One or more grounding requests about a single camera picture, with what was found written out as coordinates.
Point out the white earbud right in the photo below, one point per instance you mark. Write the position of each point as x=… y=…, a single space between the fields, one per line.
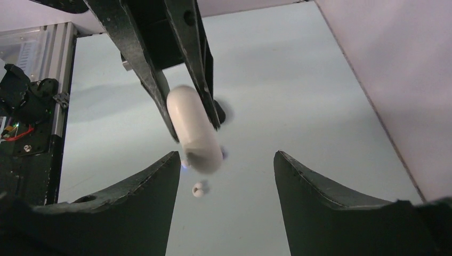
x=200 y=189

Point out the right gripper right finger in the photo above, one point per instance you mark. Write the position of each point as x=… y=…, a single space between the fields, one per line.
x=324 y=217

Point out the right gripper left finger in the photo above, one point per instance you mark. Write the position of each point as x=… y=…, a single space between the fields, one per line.
x=131 y=217

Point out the white earbud charging case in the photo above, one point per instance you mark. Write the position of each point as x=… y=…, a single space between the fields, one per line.
x=194 y=130

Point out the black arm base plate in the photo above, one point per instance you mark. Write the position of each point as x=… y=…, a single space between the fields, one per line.
x=31 y=167

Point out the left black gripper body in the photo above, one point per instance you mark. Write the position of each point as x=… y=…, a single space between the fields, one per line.
x=153 y=23

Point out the left controller board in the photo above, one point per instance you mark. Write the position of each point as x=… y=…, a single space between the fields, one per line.
x=11 y=133

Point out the black earbud charging case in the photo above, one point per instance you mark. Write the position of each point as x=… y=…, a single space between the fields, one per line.
x=220 y=112

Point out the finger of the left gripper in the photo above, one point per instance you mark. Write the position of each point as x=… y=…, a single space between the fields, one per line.
x=117 y=20
x=187 y=26

